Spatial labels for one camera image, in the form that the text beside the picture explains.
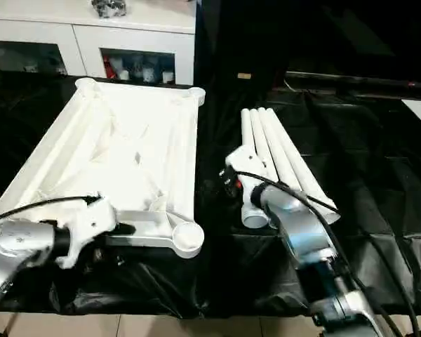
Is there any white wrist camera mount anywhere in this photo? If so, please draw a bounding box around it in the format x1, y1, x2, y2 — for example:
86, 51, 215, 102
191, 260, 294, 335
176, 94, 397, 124
225, 145, 273, 220
54, 191, 119, 270

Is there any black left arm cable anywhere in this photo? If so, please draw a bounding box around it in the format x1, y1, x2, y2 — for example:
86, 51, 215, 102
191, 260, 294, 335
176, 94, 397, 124
0, 195, 103, 225

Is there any white plastic table leg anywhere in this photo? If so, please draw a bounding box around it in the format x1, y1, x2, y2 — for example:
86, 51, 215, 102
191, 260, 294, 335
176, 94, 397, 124
241, 107, 270, 229
258, 107, 329, 218
265, 107, 341, 225
249, 108, 288, 229

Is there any white plastic table top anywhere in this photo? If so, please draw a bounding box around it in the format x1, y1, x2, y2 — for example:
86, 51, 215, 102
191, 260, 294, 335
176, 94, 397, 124
0, 77, 207, 260

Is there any black mat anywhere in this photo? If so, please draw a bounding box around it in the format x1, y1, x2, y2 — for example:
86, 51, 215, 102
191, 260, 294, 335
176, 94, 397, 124
0, 70, 421, 320

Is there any black bar with red light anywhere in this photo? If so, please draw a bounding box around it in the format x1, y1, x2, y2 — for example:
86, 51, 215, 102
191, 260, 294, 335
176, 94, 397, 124
286, 70, 421, 93

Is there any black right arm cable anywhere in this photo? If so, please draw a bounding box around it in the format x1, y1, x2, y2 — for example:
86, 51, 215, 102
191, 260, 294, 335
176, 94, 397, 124
231, 169, 420, 337

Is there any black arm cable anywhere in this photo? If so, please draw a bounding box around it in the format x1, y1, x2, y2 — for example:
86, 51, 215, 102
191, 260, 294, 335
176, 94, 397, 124
0, 195, 103, 225
231, 169, 420, 337

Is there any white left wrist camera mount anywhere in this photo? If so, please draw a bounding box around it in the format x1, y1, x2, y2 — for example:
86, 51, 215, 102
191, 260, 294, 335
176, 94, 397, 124
54, 191, 119, 270

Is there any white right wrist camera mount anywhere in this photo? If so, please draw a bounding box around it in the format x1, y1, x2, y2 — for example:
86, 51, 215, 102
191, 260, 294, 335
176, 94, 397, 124
225, 145, 273, 220

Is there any dark object on cabinet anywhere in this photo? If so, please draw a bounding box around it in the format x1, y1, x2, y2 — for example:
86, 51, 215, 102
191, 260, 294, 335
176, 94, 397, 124
91, 0, 129, 18

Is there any white cabinet with glass doors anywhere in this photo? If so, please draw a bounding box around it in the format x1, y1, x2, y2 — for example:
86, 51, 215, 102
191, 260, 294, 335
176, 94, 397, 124
0, 0, 197, 87

